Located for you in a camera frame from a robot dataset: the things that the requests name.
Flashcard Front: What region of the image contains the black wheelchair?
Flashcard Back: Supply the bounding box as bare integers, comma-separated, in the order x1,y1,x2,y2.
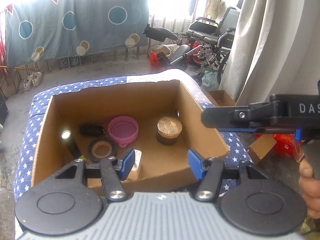
186,0,244,85

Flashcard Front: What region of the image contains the white shoes pair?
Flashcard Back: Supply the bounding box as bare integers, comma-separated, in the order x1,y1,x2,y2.
23,72,43,91

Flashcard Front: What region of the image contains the person's right hand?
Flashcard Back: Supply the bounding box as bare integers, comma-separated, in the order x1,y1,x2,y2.
299,158,320,219

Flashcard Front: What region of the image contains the star pattern table cloth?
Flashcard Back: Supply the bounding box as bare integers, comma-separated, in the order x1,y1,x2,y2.
14,69,250,198

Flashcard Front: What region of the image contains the red plastic bag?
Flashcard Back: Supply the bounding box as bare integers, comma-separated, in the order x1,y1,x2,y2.
250,134,304,161

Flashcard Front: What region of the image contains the black oval case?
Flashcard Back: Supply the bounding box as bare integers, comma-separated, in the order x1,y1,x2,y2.
79,124,105,137

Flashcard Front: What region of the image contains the grey curtain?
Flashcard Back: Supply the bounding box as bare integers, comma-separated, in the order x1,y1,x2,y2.
220,0,319,106

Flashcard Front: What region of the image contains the green black tube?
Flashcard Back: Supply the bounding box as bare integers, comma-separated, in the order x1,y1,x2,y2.
60,130,81,159

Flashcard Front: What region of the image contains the black scooter seat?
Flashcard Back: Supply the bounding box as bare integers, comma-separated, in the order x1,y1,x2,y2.
142,24,178,42

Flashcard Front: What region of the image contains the black tape roll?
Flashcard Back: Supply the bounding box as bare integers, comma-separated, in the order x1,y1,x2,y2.
87,137,117,163

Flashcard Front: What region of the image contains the pink silicone bowl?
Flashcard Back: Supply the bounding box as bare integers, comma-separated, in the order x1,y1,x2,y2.
107,116,139,147

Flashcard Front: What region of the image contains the small cardboard tray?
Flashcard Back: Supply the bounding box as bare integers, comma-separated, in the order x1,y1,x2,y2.
207,90,236,107

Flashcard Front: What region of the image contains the gold lid dark jar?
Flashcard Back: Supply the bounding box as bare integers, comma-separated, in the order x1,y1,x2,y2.
156,116,183,146

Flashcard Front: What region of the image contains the brown cardboard box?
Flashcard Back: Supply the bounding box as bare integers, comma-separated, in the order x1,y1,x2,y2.
31,80,229,192

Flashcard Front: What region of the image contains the blue hanging bedsheet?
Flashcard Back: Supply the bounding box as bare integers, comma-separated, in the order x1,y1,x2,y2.
1,0,149,68

